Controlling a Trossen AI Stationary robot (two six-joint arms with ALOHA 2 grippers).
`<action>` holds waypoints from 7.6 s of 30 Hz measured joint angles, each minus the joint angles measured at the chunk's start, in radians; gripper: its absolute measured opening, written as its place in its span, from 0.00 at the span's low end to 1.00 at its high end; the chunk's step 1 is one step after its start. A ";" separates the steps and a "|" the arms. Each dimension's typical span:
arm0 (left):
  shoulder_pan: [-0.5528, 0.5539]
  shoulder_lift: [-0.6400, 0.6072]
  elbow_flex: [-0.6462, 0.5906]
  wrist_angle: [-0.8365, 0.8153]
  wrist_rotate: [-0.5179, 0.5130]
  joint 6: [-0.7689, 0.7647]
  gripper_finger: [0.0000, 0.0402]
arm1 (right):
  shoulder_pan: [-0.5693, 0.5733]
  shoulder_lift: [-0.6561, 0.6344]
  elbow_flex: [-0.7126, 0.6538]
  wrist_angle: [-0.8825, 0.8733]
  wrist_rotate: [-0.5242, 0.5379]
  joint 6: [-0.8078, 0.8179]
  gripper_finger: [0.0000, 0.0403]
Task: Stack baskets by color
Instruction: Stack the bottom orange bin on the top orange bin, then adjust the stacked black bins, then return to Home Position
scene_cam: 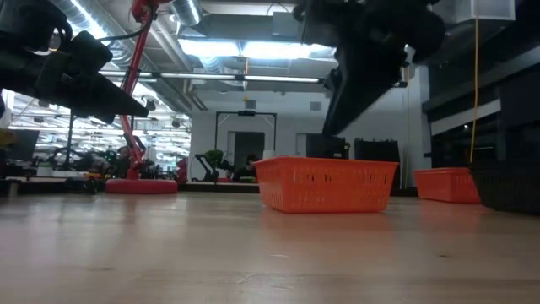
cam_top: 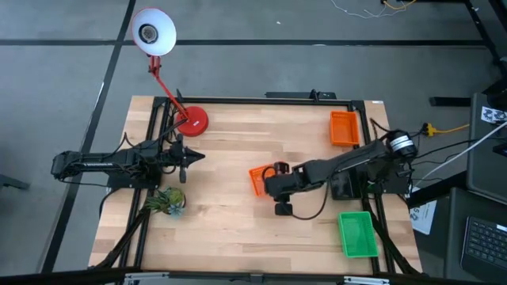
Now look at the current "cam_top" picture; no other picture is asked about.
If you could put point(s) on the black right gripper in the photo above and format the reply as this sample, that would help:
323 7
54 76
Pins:
289 184

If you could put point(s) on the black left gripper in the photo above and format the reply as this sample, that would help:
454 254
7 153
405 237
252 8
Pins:
182 175

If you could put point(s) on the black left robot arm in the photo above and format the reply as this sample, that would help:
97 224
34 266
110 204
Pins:
95 162

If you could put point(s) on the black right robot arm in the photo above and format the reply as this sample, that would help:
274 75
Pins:
348 160

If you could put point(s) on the small artificial green plant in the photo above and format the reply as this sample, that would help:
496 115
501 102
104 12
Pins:
166 200

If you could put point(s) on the red desk lamp white shade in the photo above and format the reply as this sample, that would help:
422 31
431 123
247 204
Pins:
154 31

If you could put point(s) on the white paper sheet blue print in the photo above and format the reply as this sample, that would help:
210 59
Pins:
424 215

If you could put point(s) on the black side desk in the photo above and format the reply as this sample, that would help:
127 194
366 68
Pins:
447 221

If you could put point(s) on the black bar on floor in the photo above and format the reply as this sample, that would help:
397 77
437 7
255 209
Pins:
449 101

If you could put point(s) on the dark grey flat panel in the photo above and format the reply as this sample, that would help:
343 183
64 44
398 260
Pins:
487 166

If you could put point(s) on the black computer keyboard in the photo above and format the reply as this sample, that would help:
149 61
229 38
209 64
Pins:
485 241

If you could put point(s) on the white marker tag sheet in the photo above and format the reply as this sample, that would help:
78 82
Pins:
493 115

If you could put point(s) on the black stand leg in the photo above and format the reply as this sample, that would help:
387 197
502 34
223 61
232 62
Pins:
485 35

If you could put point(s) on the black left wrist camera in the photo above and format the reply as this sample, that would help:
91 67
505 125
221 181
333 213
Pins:
170 155

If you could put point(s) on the black aluminium table frame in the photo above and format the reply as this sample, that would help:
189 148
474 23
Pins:
257 100

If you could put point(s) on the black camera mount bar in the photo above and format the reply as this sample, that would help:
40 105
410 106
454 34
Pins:
293 94

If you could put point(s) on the silver metal bracket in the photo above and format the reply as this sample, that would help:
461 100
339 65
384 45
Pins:
144 277
366 280

